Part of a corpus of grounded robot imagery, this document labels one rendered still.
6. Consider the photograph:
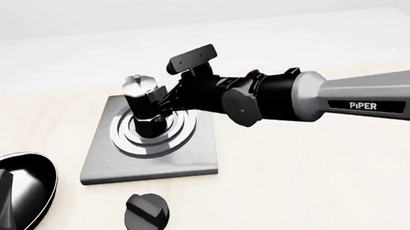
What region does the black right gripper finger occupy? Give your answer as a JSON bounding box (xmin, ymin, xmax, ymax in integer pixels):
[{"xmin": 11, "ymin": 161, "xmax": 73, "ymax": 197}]
[
  {"xmin": 156, "ymin": 97, "xmax": 188, "ymax": 113},
  {"xmin": 147, "ymin": 79, "xmax": 186, "ymax": 104}
]

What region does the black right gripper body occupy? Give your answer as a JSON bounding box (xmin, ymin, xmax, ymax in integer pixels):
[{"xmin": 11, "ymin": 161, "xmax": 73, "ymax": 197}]
[{"xmin": 176, "ymin": 70, "xmax": 225, "ymax": 114}]

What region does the silver and black moka pot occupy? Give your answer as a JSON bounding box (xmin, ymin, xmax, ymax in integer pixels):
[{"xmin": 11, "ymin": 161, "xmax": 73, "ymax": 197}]
[{"xmin": 120, "ymin": 71, "xmax": 173, "ymax": 141}]

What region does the flat grey stove plate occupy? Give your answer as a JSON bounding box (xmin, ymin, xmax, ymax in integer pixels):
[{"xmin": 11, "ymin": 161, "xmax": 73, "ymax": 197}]
[{"xmin": 73, "ymin": 85, "xmax": 220, "ymax": 187}]

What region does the round black stove knob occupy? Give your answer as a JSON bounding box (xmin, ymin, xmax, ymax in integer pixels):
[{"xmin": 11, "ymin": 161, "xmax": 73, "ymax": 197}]
[{"xmin": 121, "ymin": 190, "xmax": 173, "ymax": 230}]

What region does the black plate on short stalk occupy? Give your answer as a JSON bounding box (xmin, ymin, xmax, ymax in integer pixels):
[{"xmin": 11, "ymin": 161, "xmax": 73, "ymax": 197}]
[{"xmin": 163, "ymin": 42, "xmax": 221, "ymax": 82}]

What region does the black frying pan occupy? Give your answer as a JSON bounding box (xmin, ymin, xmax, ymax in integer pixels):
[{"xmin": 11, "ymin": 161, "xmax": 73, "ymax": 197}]
[{"xmin": 0, "ymin": 149, "xmax": 64, "ymax": 230}]

